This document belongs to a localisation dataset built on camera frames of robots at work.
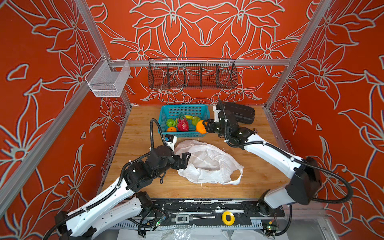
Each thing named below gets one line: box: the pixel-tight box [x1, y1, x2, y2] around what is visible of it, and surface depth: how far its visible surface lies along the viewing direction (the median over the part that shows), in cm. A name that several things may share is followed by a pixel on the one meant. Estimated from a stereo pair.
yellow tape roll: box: [221, 211, 235, 226], surface depth 71 cm
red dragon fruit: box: [177, 117, 190, 132], surface depth 100 cm
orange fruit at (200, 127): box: [196, 120, 208, 134], surface depth 79 cm
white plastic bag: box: [173, 140, 244, 185], surface depth 80 cm
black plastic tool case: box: [224, 102, 255, 125], surface depth 109 cm
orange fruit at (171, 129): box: [166, 126, 177, 132], surface depth 102 cm
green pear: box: [166, 118, 176, 128], surface depth 105 cm
